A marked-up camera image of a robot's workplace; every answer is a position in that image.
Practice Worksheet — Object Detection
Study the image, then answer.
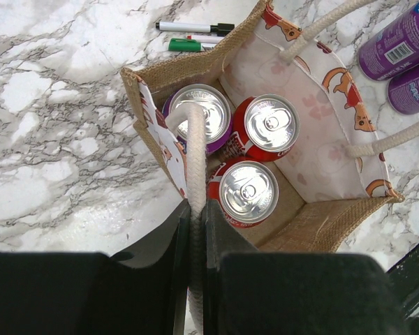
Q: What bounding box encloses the red capped white marker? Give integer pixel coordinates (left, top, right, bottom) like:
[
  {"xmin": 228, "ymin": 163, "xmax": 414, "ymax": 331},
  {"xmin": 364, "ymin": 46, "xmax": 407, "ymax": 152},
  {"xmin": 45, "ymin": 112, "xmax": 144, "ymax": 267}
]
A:
[{"xmin": 186, "ymin": 35, "xmax": 224, "ymax": 44}]

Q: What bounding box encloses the canvas bag with cat print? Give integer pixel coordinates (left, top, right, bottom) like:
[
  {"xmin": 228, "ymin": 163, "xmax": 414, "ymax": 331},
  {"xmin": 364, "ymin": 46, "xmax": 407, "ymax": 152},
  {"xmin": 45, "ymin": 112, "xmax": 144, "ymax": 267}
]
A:
[{"xmin": 121, "ymin": 1, "xmax": 419, "ymax": 334}]

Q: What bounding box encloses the purple soda can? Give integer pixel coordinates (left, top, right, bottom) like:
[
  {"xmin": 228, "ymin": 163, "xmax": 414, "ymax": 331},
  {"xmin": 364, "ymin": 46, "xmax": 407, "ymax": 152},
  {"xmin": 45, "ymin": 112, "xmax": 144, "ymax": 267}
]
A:
[
  {"xmin": 387, "ymin": 65, "xmax": 419, "ymax": 115},
  {"xmin": 358, "ymin": 1, "xmax": 419, "ymax": 81},
  {"xmin": 161, "ymin": 84, "xmax": 233, "ymax": 156}
]

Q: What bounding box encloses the red soda can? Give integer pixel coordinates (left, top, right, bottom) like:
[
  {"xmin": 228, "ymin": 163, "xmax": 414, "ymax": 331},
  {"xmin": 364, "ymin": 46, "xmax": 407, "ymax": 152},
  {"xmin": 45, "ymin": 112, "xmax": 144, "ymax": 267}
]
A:
[
  {"xmin": 207, "ymin": 157, "xmax": 279, "ymax": 228},
  {"xmin": 221, "ymin": 94, "xmax": 300, "ymax": 162}
]

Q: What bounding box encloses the green capped white marker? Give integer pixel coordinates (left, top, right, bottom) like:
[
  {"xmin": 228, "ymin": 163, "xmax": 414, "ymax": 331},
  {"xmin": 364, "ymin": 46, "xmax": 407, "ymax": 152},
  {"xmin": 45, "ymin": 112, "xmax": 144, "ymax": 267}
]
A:
[{"xmin": 168, "ymin": 38, "xmax": 216, "ymax": 52}]

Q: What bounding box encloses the black capped white marker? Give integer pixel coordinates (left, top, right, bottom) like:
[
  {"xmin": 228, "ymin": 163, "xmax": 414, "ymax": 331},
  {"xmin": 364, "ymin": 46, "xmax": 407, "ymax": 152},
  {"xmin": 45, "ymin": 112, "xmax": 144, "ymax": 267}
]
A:
[{"xmin": 155, "ymin": 21, "xmax": 235, "ymax": 36}]

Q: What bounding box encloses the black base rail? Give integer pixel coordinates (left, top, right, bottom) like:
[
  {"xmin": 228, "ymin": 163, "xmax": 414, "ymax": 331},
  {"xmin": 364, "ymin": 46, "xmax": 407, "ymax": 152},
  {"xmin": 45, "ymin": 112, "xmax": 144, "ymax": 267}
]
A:
[{"xmin": 388, "ymin": 244, "xmax": 419, "ymax": 334}]

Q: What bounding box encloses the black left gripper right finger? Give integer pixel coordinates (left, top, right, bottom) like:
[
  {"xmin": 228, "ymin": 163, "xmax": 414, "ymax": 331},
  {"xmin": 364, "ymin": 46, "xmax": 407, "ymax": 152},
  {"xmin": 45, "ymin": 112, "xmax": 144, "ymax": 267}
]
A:
[{"xmin": 203, "ymin": 200, "xmax": 409, "ymax": 334}]

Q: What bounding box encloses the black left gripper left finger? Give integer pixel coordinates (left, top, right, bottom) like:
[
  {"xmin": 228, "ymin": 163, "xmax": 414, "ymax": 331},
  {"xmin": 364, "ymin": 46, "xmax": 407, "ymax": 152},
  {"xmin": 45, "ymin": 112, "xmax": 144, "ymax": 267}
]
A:
[{"xmin": 0, "ymin": 201, "xmax": 191, "ymax": 334}]

